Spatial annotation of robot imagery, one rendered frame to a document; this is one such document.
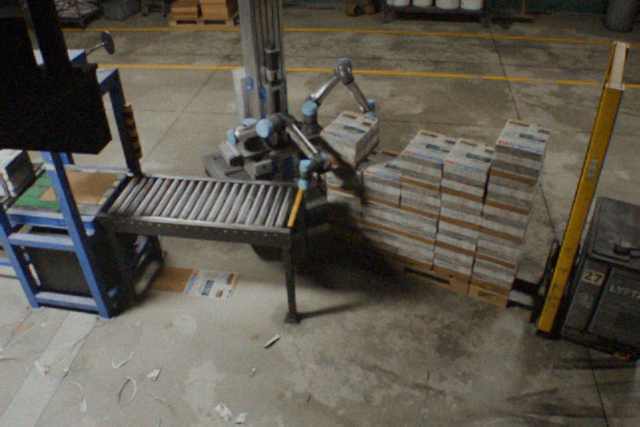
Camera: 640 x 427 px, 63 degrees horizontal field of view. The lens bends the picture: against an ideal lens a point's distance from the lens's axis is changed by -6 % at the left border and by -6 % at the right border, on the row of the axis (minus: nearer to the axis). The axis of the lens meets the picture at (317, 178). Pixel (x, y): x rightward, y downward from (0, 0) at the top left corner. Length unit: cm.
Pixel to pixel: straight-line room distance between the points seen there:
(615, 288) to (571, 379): 66
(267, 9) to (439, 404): 288
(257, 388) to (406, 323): 112
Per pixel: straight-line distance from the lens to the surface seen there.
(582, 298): 377
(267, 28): 411
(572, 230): 341
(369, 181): 390
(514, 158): 344
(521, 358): 390
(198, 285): 431
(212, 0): 975
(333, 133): 387
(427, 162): 363
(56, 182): 357
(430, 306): 408
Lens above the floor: 295
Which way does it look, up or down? 34 degrees down
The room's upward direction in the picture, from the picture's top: 2 degrees counter-clockwise
